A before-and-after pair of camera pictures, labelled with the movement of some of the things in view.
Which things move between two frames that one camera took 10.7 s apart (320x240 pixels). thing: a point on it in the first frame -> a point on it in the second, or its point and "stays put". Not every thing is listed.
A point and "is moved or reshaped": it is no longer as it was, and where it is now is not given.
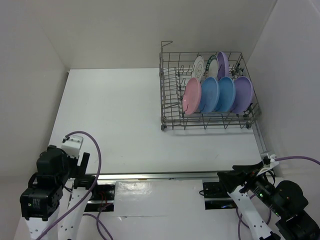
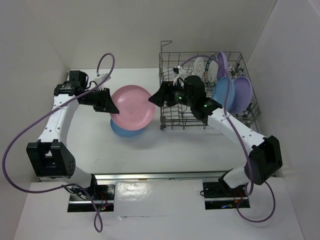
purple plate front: x=244 y=93 stays put
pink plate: x=192 y=96 is moved or reshaped
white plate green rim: x=212 y=67 stays put
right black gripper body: x=246 y=173 -> x=176 y=94
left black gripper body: x=81 y=168 -> x=95 y=98
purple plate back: x=222 y=65 stays put
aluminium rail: x=153 y=176 stays put
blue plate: x=209 y=94 -> x=124 y=132
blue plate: x=227 y=93 stays put
